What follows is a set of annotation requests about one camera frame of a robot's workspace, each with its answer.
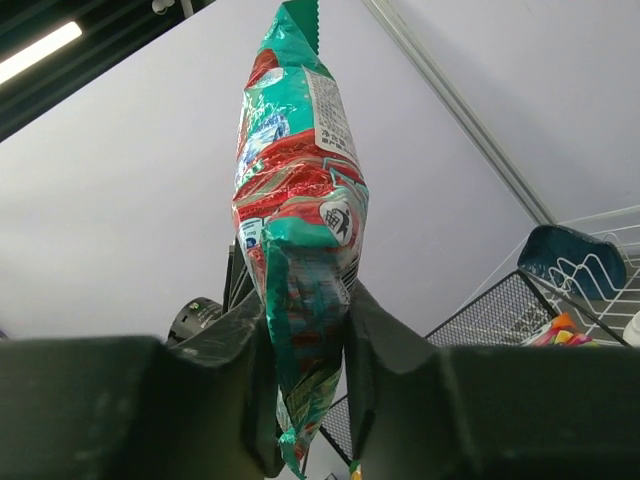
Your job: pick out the white cup in rack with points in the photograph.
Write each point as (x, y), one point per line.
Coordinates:
(631, 333)

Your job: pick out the orange Fox's fruits candy bag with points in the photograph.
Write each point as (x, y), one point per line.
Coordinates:
(559, 331)

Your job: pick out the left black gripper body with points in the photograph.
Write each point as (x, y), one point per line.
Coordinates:
(237, 280)

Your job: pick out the black wire wooden shelf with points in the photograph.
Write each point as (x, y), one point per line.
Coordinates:
(505, 315)

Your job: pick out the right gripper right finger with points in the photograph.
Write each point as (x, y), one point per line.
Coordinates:
(474, 412)

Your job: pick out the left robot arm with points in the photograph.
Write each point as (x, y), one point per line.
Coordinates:
(202, 312)

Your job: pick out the dark blue plate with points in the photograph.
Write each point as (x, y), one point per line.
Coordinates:
(572, 260)

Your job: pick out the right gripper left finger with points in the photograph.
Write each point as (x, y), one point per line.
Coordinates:
(132, 407)

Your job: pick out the green Fox's candy bag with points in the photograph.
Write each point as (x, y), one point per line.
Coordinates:
(355, 472)

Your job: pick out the teal Fox's candy bag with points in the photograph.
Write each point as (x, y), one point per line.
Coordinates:
(299, 209)

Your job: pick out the white wire dish rack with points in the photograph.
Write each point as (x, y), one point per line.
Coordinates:
(602, 320)

